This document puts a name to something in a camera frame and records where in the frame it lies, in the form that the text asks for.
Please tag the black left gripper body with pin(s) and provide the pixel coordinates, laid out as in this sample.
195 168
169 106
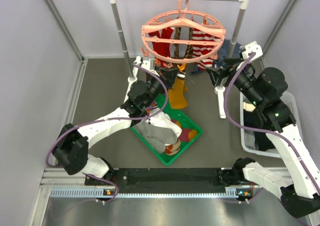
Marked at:
154 86

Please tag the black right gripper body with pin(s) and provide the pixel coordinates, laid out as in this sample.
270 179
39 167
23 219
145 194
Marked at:
230 70

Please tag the pink clothes peg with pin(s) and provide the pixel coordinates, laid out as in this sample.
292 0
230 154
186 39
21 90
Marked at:
168 65

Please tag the orange clothes peg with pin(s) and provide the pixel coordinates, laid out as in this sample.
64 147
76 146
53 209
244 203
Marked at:
182 67

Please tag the brown mustard white-striped sock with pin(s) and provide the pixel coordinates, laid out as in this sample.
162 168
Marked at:
176 94

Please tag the pink round clip hanger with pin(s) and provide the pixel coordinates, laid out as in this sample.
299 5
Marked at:
186 42

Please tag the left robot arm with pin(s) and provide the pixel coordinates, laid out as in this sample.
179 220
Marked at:
71 148

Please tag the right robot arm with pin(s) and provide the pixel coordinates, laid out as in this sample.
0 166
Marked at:
299 195

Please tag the blue-grey crumpled cloth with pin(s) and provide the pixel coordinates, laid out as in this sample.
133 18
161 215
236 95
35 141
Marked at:
222 53

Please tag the white and steel clothes rack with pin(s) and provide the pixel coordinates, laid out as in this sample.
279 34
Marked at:
181 21

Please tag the red white striped sock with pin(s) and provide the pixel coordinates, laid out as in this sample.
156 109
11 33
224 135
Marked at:
197 35
208 51

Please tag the green plastic bin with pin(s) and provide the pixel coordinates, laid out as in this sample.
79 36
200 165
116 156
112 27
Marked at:
186 123

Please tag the grey sock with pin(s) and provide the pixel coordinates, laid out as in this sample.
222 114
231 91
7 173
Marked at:
157 137

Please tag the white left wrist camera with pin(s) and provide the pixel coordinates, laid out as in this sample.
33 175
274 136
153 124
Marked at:
147 63

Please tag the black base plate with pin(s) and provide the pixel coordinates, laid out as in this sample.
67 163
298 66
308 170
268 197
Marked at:
174 180

